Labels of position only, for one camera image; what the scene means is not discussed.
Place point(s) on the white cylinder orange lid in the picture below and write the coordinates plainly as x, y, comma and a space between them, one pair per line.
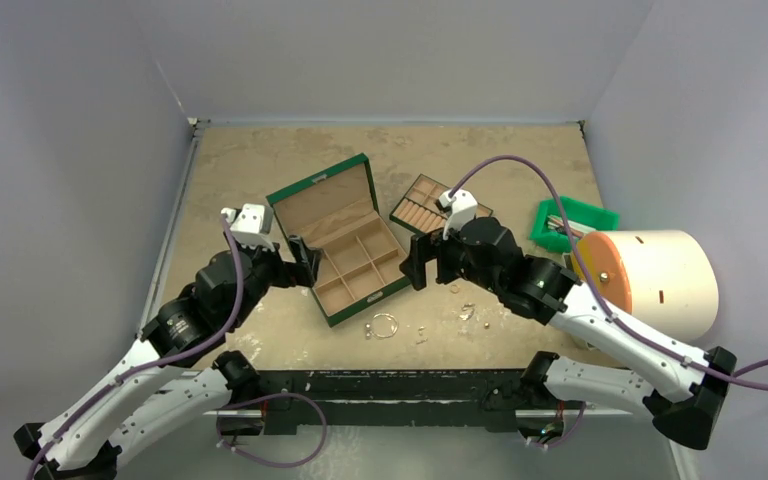
662, 277

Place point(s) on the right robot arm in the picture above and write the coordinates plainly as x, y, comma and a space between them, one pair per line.
680, 388

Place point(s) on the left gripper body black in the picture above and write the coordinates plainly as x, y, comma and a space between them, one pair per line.
271, 270

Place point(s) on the green plastic bin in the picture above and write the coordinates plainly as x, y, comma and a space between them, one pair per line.
548, 232

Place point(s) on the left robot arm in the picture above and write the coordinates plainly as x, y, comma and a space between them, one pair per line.
147, 395

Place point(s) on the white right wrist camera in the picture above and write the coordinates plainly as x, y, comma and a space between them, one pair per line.
460, 206

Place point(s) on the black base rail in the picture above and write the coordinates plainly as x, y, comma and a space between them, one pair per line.
496, 400

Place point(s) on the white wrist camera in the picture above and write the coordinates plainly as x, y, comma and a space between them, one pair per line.
460, 206
250, 225

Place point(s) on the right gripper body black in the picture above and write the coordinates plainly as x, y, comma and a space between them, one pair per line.
439, 258

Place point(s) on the green ring tray insert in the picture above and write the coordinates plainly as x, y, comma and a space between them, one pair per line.
416, 210

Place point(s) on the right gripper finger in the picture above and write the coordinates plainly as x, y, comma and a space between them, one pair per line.
413, 267
424, 244

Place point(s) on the green jewelry box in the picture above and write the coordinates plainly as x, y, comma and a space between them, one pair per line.
337, 211

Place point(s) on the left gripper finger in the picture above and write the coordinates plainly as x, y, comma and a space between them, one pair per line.
310, 261
299, 249

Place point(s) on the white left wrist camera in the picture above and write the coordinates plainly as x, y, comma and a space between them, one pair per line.
250, 225

